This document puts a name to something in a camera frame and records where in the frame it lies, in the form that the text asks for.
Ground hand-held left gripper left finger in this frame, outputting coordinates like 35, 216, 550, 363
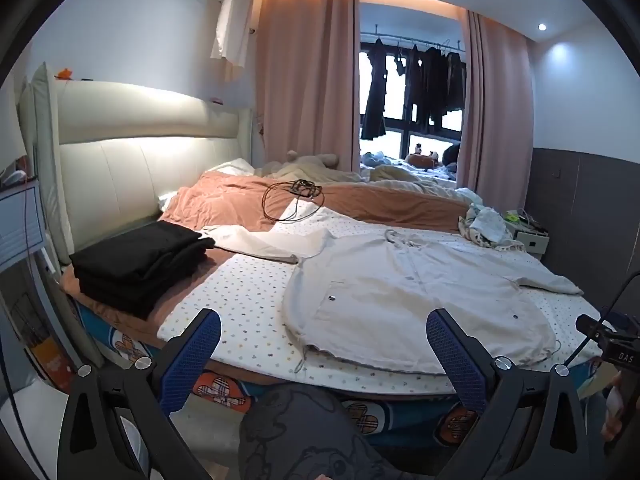
57, 308, 222, 480

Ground crumpled white patterned cloth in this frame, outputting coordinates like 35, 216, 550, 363
459, 202, 526, 253

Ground row of dark hanging clothes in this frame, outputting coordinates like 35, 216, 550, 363
360, 37, 468, 141

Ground metal clothes rail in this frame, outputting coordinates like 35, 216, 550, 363
372, 22, 468, 53

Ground cream padded headboard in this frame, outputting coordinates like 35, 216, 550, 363
20, 62, 253, 266

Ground person's right hand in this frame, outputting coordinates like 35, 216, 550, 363
602, 375, 630, 442

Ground orange-brown blanket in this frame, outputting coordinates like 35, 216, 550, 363
60, 170, 481, 333

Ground black cable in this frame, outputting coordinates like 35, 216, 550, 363
261, 179, 326, 223

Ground white pillow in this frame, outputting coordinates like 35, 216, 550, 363
210, 158, 256, 177

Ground beige plush toy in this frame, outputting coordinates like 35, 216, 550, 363
285, 150, 341, 171

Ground beige jacket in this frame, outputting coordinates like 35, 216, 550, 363
200, 212, 585, 376

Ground white bedside cabinet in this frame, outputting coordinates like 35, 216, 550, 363
505, 209, 550, 256

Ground person's left leg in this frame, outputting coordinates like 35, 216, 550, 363
237, 385, 396, 480

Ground beige duvet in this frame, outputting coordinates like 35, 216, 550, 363
252, 157, 471, 193

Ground blue cartoon printed bedsheet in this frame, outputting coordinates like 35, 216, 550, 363
75, 305, 501, 448

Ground black folded clothes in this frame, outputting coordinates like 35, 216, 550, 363
69, 222, 217, 320

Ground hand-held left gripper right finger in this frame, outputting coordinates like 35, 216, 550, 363
426, 308, 586, 480

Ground white dotted bed sheet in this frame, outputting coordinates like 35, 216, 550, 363
157, 197, 603, 396

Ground pink curtain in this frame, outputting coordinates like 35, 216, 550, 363
252, 0, 361, 181
455, 10, 536, 206

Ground orange printed bag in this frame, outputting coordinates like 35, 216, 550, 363
30, 337, 73, 391

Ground beige upright board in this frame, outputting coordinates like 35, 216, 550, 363
0, 105, 30, 181

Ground white hanging cloth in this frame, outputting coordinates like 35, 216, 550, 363
210, 0, 256, 83

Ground white drawer nightstand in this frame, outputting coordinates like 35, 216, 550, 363
0, 180, 48, 271

